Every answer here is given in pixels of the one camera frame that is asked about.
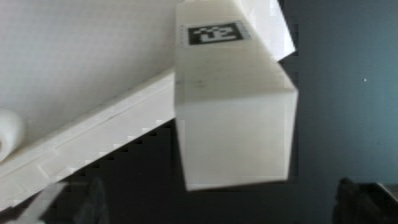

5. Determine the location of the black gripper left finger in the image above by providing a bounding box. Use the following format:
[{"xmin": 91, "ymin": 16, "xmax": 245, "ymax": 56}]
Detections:
[{"xmin": 16, "ymin": 178, "xmax": 110, "ymax": 224}]

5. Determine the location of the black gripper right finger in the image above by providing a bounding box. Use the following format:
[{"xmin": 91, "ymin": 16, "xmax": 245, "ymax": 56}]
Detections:
[{"xmin": 334, "ymin": 178, "xmax": 398, "ymax": 224}]

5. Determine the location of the white desk leg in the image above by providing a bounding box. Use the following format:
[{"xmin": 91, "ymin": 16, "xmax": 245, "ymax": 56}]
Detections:
[{"xmin": 174, "ymin": 0, "xmax": 299, "ymax": 191}]

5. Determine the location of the white desk tabletop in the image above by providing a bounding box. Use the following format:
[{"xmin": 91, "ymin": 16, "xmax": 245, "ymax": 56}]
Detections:
[{"xmin": 0, "ymin": 0, "xmax": 183, "ymax": 211}]

